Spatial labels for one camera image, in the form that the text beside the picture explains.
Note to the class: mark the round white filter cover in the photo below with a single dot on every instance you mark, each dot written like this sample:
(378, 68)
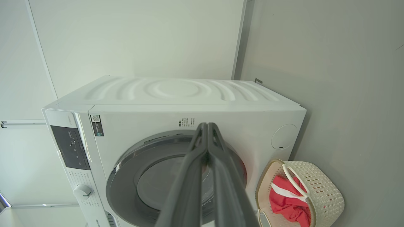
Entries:
(284, 136)

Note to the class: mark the white washer dial knob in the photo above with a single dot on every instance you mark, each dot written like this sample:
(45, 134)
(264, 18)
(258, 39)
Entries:
(82, 192)

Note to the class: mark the red garment with white stripes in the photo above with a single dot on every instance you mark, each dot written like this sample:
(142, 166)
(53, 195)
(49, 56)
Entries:
(287, 201)

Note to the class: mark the cream perforated laundry basket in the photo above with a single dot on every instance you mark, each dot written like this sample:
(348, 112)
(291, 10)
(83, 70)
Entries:
(325, 189)

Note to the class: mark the dark sticker with QR code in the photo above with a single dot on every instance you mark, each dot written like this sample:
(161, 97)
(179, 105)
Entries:
(97, 126)

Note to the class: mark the white front-load washing machine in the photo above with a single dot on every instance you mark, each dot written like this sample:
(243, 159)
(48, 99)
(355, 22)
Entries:
(142, 94)

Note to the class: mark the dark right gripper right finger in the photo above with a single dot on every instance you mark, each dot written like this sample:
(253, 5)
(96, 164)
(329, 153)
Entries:
(230, 195)

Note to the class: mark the black round glass washer door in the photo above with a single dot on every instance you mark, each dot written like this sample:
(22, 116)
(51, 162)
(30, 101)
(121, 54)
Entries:
(126, 189)

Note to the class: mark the black washer control panel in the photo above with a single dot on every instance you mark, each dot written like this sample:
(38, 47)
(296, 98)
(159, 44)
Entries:
(71, 148)

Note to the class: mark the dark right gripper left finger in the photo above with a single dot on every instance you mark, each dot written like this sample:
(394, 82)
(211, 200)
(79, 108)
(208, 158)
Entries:
(186, 195)

